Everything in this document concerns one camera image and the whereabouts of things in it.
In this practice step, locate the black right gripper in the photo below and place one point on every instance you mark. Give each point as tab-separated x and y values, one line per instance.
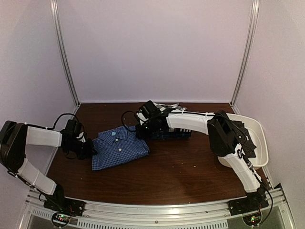
141	133

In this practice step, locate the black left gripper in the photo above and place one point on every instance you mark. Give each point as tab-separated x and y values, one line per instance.
90	152

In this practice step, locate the blue checked long sleeve shirt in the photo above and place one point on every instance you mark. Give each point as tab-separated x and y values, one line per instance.
116	147

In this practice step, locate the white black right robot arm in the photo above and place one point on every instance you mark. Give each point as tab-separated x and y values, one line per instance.
238	141

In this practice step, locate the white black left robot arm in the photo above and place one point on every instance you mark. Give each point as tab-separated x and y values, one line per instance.
16	138

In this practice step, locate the dark blue folded printed shirt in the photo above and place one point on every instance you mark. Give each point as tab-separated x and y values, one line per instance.
172	133

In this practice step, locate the black white plaid folded shirt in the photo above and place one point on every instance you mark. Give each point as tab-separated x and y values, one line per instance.
170	107

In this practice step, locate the left circuit board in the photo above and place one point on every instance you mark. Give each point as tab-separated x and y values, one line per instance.
60	220

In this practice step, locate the circuit board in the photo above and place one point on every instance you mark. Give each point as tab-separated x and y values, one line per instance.
60	220
252	219

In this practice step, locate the dark striped folded shirt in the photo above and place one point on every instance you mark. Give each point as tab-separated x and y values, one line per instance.
244	139

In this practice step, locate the white plastic bin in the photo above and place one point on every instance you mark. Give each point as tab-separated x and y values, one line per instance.
258	138

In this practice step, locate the right circuit board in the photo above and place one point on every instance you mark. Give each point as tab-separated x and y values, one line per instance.
252	219

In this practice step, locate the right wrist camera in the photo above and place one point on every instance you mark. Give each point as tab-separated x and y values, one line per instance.
147	111

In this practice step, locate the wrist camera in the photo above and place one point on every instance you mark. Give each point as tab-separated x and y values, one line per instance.
72	131
147	111

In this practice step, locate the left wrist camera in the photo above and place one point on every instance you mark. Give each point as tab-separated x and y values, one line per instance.
72	131

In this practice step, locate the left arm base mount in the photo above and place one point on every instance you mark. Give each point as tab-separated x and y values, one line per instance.
66	205

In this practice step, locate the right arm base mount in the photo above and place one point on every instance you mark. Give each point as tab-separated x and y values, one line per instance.
245	205

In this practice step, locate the aluminium front rail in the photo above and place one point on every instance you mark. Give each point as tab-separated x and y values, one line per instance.
207	215

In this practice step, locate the left aluminium frame post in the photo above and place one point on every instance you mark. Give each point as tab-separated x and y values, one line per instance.
62	51

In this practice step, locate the aluminium frame post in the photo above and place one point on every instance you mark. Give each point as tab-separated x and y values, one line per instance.
62	51
247	50

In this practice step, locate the right aluminium frame post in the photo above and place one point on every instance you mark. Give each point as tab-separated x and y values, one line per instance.
247	50

